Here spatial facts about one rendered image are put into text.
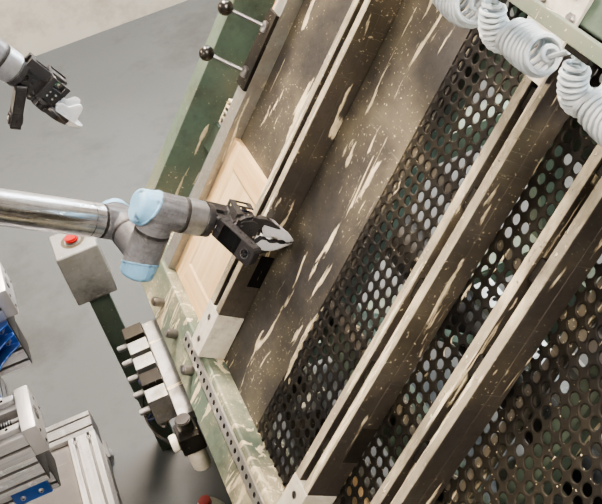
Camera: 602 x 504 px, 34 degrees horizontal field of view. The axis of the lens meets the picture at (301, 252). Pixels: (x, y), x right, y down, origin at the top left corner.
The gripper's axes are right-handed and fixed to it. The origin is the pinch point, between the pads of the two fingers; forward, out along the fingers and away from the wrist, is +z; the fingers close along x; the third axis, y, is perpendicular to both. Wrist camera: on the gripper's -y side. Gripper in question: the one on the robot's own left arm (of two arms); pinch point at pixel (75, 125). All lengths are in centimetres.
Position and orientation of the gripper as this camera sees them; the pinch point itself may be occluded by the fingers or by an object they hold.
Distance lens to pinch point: 241.3
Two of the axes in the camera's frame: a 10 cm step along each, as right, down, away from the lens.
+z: 6.0, 4.7, 6.4
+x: -3.4, -5.8, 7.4
